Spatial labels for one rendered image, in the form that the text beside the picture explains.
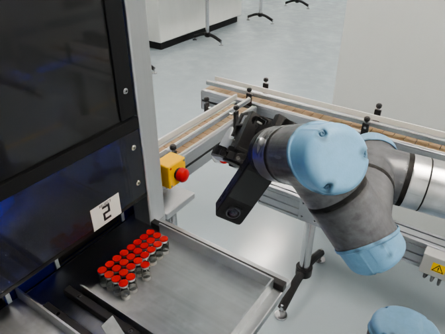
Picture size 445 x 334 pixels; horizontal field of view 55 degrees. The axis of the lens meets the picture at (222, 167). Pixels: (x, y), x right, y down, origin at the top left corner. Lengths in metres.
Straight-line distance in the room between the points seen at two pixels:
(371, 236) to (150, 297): 0.62
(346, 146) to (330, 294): 1.82
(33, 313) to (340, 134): 0.79
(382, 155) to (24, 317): 0.79
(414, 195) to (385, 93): 1.60
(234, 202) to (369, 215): 0.21
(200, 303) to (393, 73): 1.51
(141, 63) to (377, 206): 0.64
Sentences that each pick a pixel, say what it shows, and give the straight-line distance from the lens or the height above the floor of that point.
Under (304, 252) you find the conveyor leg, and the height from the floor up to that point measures 0.25.
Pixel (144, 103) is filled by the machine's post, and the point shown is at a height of 1.23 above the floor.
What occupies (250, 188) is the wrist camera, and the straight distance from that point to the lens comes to 0.61.
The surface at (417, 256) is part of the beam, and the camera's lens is 1.82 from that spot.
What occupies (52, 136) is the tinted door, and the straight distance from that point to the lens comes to 0.87.
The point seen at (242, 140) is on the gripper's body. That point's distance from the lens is 0.62.
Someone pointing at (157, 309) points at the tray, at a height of 0.88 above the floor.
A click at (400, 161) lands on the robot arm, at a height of 1.34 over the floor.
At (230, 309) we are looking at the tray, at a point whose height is 0.88.
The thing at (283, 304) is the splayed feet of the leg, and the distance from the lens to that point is 2.05.
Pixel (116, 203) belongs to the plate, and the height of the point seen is 1.02.
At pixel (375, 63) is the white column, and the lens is 2.16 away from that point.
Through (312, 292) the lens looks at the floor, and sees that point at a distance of 2.22.
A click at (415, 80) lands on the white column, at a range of 2.13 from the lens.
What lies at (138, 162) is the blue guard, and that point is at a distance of 1.05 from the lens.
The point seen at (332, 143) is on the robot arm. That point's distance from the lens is 0.43.
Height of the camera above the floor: 1.63
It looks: 32 degrees down
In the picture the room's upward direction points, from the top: straight up
